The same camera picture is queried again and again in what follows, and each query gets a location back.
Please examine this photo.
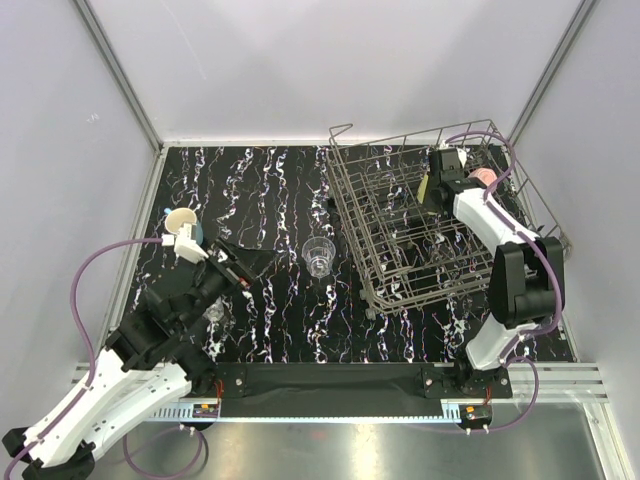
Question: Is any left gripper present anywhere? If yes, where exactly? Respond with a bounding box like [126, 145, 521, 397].
[176, 236, 278, 332]

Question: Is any yellow mug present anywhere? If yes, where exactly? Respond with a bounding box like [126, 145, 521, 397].
[416, 173, 429, 204]

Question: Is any pink mug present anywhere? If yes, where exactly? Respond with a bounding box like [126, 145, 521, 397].
[468, 167, 498, 189]

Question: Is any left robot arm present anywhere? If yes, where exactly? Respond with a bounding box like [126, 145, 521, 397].
[2, 234, 277, 479]

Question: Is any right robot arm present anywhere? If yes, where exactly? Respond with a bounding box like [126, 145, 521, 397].
[422, 147, 565, 397]

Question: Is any black marbled mat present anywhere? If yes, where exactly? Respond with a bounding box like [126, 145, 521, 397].
[147, 146, 488, 363]

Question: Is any clear glass left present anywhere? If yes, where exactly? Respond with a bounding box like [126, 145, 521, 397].
[202, 298, 226, 324]

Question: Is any clear glass tumbler centre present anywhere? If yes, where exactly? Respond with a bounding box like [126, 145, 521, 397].
[302, 237, 336, 279]

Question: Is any blue mug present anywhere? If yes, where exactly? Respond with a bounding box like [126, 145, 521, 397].
[164, 207, 204, 246]

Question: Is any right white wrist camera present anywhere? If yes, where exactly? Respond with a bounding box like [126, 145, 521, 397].
[439, 146, 468, 170]

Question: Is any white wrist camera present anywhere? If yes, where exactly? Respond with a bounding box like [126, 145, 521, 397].
[439, 146, 468, 170]
[161, 226, 208, 264]

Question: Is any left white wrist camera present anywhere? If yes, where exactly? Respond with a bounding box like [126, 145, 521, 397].
[161, 226, 208, 264]

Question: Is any grey wire dish rack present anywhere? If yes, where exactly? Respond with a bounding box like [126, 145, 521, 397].
[328, 120, 569, 316]

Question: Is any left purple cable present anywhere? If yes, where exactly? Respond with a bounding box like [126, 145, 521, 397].
[4, 238, 166, 476]

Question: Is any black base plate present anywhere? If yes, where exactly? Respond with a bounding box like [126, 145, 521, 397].
[215, 362, 513, 400]

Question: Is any left aluminium corner post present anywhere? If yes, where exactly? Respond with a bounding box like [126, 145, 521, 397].
[70, 0, 163, 153]

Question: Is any aluminium corner post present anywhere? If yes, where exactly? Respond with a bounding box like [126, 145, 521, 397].
[508, 0, 599, 146]
[70, 0, 163, 153]

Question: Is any right aluminium corner post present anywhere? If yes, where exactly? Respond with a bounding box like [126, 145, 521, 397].
[508, 0, 599, 146]

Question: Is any aluminium rail front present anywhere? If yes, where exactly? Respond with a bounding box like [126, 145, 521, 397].
[69, 362, 609, 424]

